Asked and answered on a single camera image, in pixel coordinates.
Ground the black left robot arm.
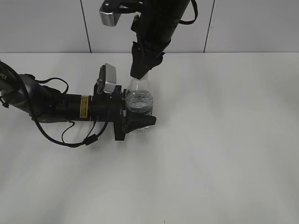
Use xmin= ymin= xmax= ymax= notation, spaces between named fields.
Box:
xmin=0 ymin=62 xmax=157 ymax=141

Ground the white green bottle cap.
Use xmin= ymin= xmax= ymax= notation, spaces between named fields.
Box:
xmin=131 ymin=72 xmax=149 ymax=81

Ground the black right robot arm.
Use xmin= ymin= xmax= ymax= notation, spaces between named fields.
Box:
xmin=130 ymin=0 xmax=198 ymax=80

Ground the clear Cestbon water bottle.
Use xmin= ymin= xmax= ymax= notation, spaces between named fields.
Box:
xmin=125 ymin=78 xmax=154 ymax=133

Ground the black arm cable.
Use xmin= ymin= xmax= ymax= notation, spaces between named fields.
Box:
xmin=0 ymin=59 xmax=109 ymax=147
xmin=178 ymin=0 xmax=199 ymax=25

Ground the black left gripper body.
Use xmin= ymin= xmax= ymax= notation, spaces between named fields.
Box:
xmin=92 ymin=85 xmax=126 ymax=141

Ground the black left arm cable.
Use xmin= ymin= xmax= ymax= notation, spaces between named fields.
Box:
xmin=0 ymin=59 xmax=109 ymax=147

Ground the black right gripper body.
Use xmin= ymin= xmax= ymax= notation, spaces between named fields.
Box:
xmin=134 ymin=0 xmax=181 ymax=56

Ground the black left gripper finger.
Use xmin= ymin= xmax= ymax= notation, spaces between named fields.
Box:
xmin=123 ymin=115 xmax=156 ymax=134

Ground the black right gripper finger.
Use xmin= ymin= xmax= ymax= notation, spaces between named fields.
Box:
xmin=137 ymin=40 xmax=165 ymax=73
xmin=130 ymin=42 xmax=145 ymax=77

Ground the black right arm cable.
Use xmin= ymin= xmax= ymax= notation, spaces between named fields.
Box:
xmin=178 ymin=0 xmax=199 ymax=25

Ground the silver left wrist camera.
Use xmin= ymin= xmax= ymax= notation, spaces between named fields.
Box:
xmin=97 ymin=63 xmax=117 ymax=94

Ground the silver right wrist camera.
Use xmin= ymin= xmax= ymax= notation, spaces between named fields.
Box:
xmin=99 ymin=0 xmax=121 ymax=27

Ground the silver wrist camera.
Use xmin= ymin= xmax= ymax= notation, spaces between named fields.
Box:
xmin=97 ymin=63 xmax=117 ymax=94
xmin=99 ymin=0 xmax=121 ymax=27

